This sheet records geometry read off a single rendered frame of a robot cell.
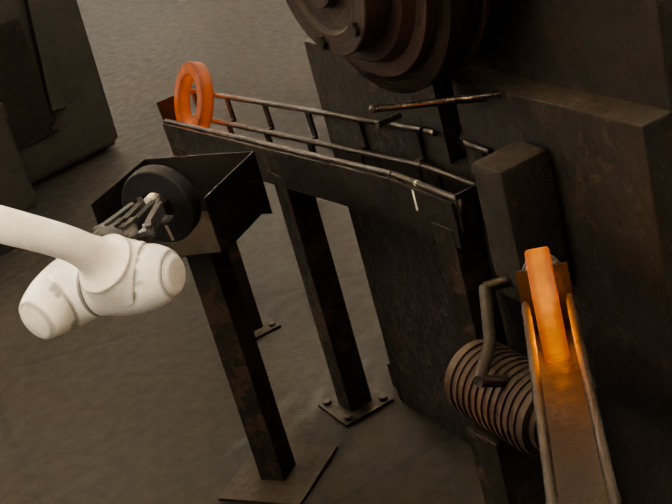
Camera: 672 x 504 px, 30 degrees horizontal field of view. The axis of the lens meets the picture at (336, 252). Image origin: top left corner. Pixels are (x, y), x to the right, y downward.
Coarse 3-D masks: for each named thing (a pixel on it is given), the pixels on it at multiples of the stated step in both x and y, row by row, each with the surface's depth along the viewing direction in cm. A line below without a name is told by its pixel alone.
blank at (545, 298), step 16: (528, 256) 165; (544, 256) 164; (528, 272) 163; (544, 272) 162; (544, 288) 161; (544, 304) 161; (544, 320) 161; (560, 320) 160; (544, 336) 161; (560, 336) 161; (544, 352) 163; (560, 352) 163
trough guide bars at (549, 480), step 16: (528, 304) 176; (528, 320) 170; (576, 320) 167; (528, 336) 165; (576, 336) 162; (528, 352) 161; (592, 384) 149; (592, 400) 145; (544, 416) 145; (592, 416) 142; (544, 432) 141; (544, 448) 138; (544, 464) 135; (608, 464) 132; (544, 480) 132; (608, 480) 129; (608, 496) 127
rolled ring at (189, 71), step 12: (180, 72) 310; (192, 72) 303; (204, 72) 301; (180, 84) 311; (204, 84) 300; (180, 96) 312; (204, 96) 299; (180, 108) 312; (204, 108) 300; (180, 120) 311; (192, 120) 311; (204, 120) 302; (204, 132) 305
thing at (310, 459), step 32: (160, 160) 255; (192, 160) 252; (224, 160) 249; (256, 160) 246; (224, 192) 235; (256, 192) 245; (224, 224) 235; (192, 256) 247; (224, 256) 249; (224, 288) 249; (224, 320) 252; (224, 352) 256; (256, 352) 259; (256, 384) 259; (256, 416) 262; (256, 448) 267; (288, 448) 270; (320, 448) 276; (256, 480) 271; (288, 480) 268
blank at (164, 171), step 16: (144, 176) 232; (160, 176) 230; (176, 176) 231; (128, 192) 235; (144, 192) 234; (160, 192) 232; (176, 192) 231; (192, 192) 232; (176, 208) 233; (192, 208) 232; (160, 224) 237; (176, 224) 235; (192, 224) 234; (160, 240) 239; (176, 240) 237
